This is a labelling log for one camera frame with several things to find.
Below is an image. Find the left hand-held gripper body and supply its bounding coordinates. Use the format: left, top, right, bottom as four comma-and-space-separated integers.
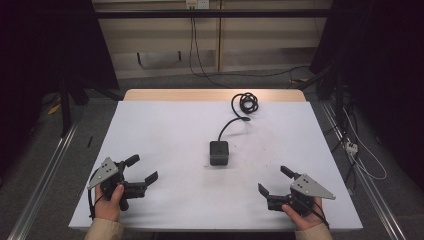
87, 156, 148, 212

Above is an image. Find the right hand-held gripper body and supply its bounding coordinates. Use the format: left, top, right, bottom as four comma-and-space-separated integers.
267, 172, 337, 218

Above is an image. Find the person's right hand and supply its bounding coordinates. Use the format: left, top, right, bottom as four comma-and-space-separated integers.
281, 196, 324, 232

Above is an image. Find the person's left hand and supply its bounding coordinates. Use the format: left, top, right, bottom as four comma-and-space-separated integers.
94, 184, 125, 223

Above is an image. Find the white table mat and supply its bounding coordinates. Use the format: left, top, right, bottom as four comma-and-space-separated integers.
68, 100, 364, 232

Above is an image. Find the black power adapter box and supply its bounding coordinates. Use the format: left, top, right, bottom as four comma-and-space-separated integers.
209, 140, 230, 167

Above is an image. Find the white power strip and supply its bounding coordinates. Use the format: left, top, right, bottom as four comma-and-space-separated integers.
345, 140, 359, 156

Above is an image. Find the black metal stand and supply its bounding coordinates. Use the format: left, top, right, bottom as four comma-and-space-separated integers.
296, 64, 351, 134
57, 77, 90, 138

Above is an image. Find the black curtain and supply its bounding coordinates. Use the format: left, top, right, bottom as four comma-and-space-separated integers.
0, 0, 120, 178
309, 0, 424, 191

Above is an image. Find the black horizontal metal bar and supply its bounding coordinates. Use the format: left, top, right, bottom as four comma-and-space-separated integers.
94, 8, 335, 20

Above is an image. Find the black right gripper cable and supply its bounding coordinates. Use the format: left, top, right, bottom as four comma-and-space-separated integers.
308, 199, 331, 230

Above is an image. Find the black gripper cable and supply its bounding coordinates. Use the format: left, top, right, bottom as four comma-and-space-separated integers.
308, 199, 331, 230
86, 169, 105, 220

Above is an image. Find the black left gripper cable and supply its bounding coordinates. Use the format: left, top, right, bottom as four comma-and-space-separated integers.
86, 169, 105, 220

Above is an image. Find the aluminium floor rail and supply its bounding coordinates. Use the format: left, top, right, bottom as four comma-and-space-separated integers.
7, 122, 78, 240
320, 101, 408, 240

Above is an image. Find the black coiled adapter cable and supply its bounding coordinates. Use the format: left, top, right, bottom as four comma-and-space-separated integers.
217, 92, 260, 142

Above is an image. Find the white floor cable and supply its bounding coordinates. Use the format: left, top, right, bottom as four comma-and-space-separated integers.
342, 107, 388, 181

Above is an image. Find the black wall cable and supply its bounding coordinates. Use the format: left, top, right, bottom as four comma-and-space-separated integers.
188, 16, 312, 89

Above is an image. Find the white wall socket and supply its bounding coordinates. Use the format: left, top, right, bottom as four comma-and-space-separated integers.
185, 0, 211, 10

